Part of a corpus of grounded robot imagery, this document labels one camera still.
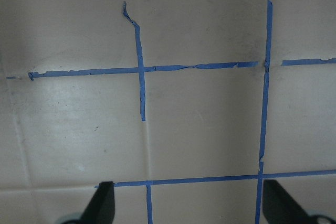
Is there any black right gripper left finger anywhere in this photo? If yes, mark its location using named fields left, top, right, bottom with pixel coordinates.
left=80, top=182, right=115, bottom=224

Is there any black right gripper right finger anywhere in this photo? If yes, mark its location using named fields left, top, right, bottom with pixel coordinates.
left=262, top=179, right=314, bottom=224

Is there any brown paper table cover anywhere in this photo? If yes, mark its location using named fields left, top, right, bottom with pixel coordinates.
left=1, top=0, right=335, bottom=223

